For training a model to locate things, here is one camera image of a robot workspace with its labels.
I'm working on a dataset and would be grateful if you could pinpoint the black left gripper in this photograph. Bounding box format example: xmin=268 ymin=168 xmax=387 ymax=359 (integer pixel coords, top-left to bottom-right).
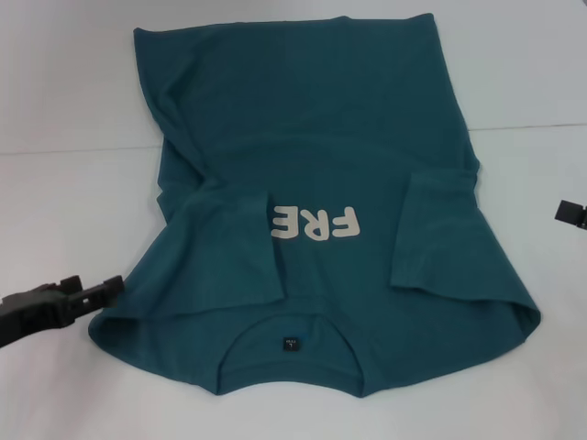
xmin=0 ymin=273 xmax=126 ymax=350

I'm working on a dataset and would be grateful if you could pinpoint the teal FREE print t-shirt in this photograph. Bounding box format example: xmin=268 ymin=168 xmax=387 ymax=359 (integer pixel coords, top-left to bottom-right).
xmin=86 ymin=15 xmax=543 ymax=400

